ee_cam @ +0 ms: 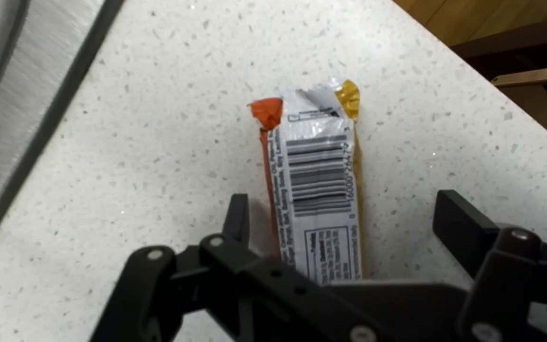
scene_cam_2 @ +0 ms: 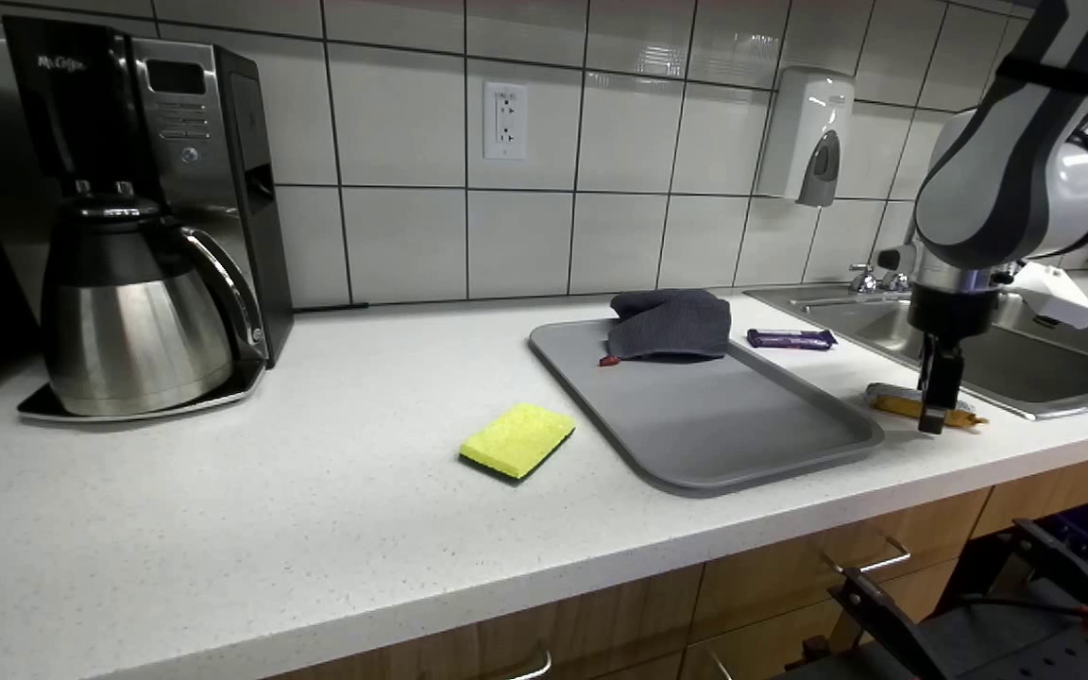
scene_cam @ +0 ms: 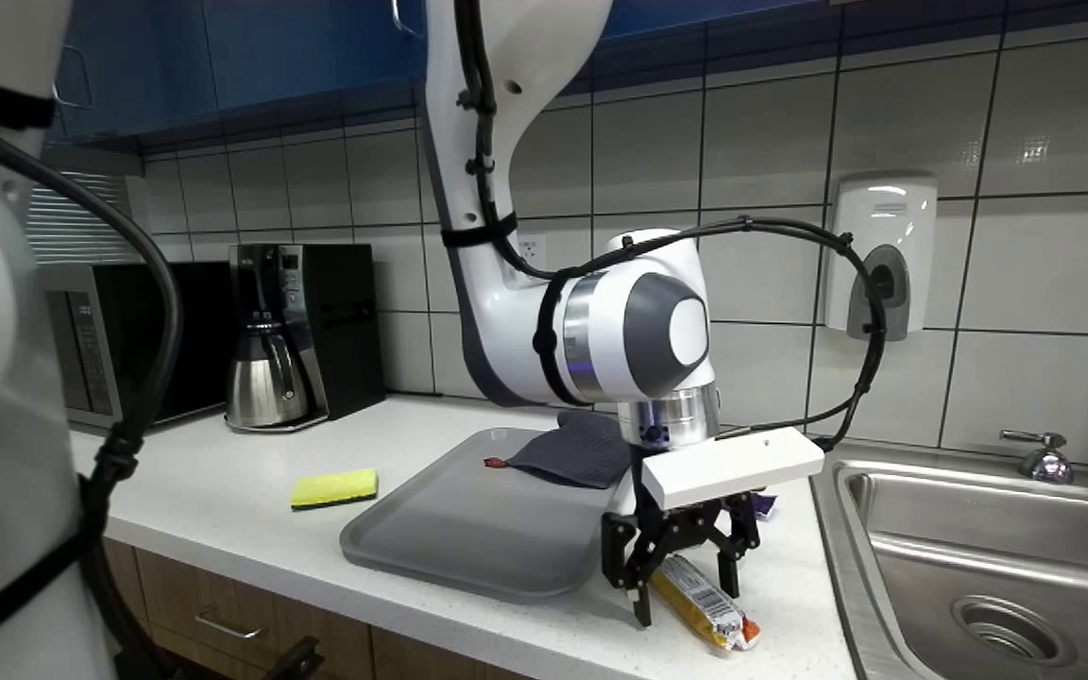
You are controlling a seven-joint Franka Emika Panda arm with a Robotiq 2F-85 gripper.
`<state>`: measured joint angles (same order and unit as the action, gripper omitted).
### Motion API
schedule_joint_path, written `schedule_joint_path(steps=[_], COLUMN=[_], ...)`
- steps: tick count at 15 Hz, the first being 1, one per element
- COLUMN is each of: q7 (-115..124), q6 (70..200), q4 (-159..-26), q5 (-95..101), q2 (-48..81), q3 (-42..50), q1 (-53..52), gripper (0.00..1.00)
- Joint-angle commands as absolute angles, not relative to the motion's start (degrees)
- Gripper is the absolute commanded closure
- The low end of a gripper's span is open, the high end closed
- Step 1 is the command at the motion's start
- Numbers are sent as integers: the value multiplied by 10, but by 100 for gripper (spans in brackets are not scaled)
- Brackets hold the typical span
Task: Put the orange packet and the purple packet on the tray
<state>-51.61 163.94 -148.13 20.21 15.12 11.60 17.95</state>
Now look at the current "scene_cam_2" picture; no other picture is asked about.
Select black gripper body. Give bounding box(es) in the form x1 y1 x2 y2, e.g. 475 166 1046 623
908 282 1009 377

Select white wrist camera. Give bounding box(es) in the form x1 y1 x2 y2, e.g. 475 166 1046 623
1007 258 1088 335

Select steel coffee carafe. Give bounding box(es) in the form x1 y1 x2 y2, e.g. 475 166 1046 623
38 199 271 419

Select chrome faucet handle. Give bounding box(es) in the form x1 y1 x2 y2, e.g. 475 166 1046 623
848 244 908 303

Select white wall outlet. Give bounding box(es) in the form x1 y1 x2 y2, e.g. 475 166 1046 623
481 79 534 163

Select purple snack packet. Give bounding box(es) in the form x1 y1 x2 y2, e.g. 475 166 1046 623
743 326 838 355

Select dark blue oven mitt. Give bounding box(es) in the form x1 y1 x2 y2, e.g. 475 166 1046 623
597 287 736 371

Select stainless steel sink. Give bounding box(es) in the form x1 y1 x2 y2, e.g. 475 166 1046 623
755 267 1088 421

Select black robot stand frame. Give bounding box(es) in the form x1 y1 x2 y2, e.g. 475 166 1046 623
781 484 1088 680

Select white wall soap dispenser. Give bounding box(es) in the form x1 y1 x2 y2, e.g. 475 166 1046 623
751 66 857 206

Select grey plastic tray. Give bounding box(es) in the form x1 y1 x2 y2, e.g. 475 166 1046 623
526 313 888 498

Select yellow sponge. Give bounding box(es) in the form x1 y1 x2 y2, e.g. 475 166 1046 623
459 399 583 484

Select wooden base cabinet drawers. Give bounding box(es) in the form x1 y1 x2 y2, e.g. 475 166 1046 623
275 444 1088 680

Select silver drawer handle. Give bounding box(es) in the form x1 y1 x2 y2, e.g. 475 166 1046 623
699 647 743 680
821 537 913 581
490 649 561 680

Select black coffee maker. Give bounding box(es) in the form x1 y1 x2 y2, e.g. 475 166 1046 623
0 10 299 426

